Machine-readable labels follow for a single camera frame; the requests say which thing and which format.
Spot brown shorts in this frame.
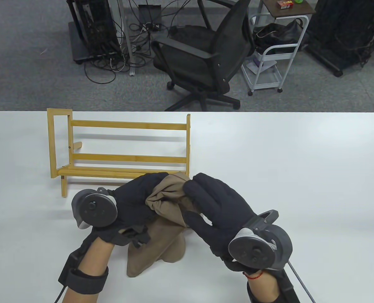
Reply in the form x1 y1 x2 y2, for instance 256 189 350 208
126 171 201 277

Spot tangle of black cables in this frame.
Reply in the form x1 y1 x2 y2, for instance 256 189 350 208
84 0 182 84

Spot black office chair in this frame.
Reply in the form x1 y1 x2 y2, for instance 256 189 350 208
151 0 257 111

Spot person's left forearm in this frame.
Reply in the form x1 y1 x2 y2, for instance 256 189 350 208
62 237 115 303

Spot white cart with brown top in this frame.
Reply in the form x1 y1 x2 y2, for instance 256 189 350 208
241 0 316 96

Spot purple and white packet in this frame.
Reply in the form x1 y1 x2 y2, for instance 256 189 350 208
248 52 277 75

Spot black flat box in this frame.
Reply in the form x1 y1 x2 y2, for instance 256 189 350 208
138 5 162 24

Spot person's right forearm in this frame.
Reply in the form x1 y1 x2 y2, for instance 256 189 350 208
247 272 281 303

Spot person's left hand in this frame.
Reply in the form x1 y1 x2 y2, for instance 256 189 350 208
94 172 170 247

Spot grey round hand tracker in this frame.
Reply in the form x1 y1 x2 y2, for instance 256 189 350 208
71 187 118 230
228 210 293 270

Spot black equipment rack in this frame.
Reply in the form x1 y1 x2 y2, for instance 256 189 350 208
304 0 374 78

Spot person's right hand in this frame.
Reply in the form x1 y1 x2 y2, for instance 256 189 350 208
183 173 260 272

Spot black bag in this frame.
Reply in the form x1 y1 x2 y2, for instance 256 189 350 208
253 18 304 55

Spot black computer rack on wheels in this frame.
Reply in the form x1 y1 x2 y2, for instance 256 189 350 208
66 0 126 65

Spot white metal desk leg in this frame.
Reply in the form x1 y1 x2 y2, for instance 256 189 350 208
119 0 137 76

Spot wooden book rack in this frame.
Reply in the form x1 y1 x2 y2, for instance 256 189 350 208
47 108 191 198

